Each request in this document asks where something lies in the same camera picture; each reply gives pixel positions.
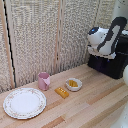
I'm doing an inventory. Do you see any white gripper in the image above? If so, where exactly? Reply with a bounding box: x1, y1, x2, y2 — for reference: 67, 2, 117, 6
88, 45, 117, 61

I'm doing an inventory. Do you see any black air fryer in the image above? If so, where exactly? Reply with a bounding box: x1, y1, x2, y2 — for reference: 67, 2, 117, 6
86, 29, 128, 80

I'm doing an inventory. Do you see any yellow food piece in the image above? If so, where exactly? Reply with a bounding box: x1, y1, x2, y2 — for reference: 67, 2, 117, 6
68, 79, 79, 89

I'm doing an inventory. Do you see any small white bowl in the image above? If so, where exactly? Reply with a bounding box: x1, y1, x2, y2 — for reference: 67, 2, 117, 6
64, 77, 83, 93

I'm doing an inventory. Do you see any yellow rectangular block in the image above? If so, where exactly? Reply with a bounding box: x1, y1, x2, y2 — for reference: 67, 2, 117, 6
54, 86, 70, 100

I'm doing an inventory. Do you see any pink mug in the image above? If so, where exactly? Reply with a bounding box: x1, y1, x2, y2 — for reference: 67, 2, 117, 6
37, 71, 52, 92

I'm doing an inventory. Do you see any beige woven folding screen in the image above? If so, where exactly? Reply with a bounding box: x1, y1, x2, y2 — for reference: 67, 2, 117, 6
0, 0, 118, 94

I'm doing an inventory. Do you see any white plate with floral rim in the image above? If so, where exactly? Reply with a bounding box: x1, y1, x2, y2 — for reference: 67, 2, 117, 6
2, 87, 48, 120

